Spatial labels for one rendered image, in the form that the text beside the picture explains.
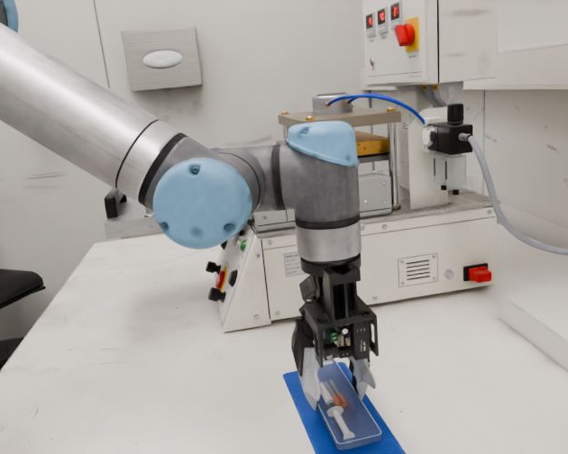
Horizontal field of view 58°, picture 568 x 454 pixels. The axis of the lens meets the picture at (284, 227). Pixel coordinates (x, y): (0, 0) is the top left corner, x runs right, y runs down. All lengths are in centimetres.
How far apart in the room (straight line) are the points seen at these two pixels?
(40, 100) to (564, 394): 70
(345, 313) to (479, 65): 57
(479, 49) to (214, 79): 165
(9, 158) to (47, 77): 216
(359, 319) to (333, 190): 15
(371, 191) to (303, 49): 164
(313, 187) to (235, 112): 194
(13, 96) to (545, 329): 75
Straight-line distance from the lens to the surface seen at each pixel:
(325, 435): 70
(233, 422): 74
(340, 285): 59
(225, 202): 42
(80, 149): 47
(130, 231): 96
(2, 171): 266
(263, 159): 56
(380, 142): 100
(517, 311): 93
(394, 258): 98
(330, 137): 55
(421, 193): 99
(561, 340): 85
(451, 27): 98
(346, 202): 56
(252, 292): 93
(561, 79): 124
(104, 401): 85
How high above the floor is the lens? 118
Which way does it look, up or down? 16 degrees down
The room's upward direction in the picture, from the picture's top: 5 degrees counter-clockwise
